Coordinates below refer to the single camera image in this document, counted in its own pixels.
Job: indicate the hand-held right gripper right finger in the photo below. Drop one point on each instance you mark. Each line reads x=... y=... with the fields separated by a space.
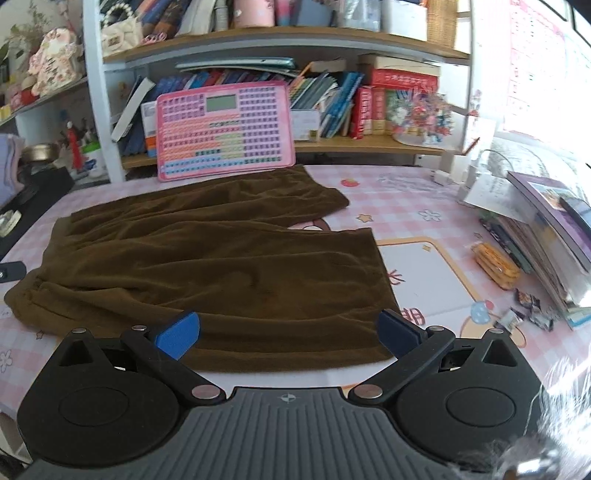
x=396 y=333

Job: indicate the brown pants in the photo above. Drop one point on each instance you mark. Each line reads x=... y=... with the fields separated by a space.
x=207 y=258

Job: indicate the row of blue books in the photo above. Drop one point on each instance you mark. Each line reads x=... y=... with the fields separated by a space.
x=323 y=101

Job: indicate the red figurine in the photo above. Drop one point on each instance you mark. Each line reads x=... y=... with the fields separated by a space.
x=74 y=147

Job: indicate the dark candy wrapper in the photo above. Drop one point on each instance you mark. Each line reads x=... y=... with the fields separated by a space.
x=543 y=319
x=527 y=298

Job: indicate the pink toy learning tablet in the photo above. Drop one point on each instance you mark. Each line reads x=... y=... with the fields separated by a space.
x=226 y=134

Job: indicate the white bookshelf with wooden shelves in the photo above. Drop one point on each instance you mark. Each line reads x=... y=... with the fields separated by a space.
x=286 y=41

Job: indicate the clear tape roll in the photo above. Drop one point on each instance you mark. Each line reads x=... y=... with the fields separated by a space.
x=8 y=224

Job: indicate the pink cylinder box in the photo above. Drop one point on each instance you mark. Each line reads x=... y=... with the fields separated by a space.
x=253 y=13

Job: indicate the stack of books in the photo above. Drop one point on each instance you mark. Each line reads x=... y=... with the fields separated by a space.
x=549 y=230

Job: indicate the wicker basket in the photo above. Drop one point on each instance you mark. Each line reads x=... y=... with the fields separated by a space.
x=442 y=23

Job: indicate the colourful crystal flower ornament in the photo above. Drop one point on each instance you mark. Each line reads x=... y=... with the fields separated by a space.
x=422 y=115

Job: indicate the white candy wrapper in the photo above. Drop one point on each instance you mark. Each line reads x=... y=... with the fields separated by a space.
x=509 y=319

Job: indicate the lilac cloth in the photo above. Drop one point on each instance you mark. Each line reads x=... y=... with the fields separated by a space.
x=9 y=166

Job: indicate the brass bowl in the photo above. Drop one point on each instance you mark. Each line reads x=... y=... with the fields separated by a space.
x=40 y=152

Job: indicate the red books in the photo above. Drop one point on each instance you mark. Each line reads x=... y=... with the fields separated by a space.
x=392 y=99

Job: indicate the white bottle with green cap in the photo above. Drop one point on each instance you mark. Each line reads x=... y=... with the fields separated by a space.
x=95 y=161

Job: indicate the white charger plug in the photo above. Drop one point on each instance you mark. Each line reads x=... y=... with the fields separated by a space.
x=441 y=176

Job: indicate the white paper sheet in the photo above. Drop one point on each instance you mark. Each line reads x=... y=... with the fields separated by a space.
x=494 y=194

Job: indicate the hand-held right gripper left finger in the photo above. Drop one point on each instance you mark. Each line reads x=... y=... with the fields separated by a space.
x=178 y=333

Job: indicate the floral fabric bag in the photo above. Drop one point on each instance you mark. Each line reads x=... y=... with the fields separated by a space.
x=54 y=62

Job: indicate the black box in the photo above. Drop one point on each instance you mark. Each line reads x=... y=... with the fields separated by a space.
x=34 y=189

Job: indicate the pink wall chart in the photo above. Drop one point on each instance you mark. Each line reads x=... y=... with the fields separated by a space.
x=531 y=64

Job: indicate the yellow biscuit packet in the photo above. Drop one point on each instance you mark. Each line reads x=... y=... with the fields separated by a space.
x=496 y=266

